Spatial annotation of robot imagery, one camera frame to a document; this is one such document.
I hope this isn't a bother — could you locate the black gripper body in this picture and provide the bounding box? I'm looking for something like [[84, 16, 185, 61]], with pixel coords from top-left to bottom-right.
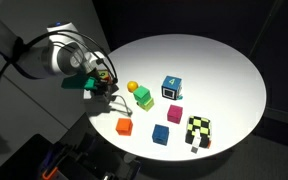
[[96, 79, 116, 91]]

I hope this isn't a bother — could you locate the lime green toy block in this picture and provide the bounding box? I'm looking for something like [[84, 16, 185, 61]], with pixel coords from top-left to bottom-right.
[[136, 97, 155, 112]]

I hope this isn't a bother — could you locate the orange toy block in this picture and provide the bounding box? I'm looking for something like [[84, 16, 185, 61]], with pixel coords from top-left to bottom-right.
[[115, 117, 134, 137]]

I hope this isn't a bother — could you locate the blue toy block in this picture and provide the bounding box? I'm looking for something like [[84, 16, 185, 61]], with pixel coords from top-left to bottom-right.
[[151, 123, 170, 146]]

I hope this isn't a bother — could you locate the magenta toy block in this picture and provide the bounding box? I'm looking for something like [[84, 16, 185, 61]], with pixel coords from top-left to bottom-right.
[[166, 104, 184, 125]]

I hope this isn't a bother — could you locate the red orange soft number cube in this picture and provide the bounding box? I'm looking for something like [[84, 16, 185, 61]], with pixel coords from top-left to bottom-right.
[[97, 69, 114, 83]]

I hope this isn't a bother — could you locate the yellow orange ball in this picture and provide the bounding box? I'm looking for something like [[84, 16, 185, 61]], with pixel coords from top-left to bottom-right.
[[126, 80, 139, 93]]

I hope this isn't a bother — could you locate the blue soft number cube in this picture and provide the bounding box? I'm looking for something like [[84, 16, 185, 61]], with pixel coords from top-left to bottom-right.
[[160, 75, 184, 101]]

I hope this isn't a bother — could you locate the black metal fixture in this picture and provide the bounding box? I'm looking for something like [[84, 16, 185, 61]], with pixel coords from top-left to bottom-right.
[[67, 133, 142, 180]]

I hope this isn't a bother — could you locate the blue orange bar clamp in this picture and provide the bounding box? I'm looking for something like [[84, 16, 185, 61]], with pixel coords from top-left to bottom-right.
[[40, 139, 73, 180]]

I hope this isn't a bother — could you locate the black lime checkered soft cube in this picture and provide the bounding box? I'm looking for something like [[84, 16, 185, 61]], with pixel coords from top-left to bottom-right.
[[184, 115, 213, 154]]

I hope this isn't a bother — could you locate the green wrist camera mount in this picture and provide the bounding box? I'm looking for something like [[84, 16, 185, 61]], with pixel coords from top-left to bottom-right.
[[61, 74, 99, 92]]

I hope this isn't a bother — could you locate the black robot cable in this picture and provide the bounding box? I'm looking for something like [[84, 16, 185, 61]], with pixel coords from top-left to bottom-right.
[[0, 29, 119, 116]]

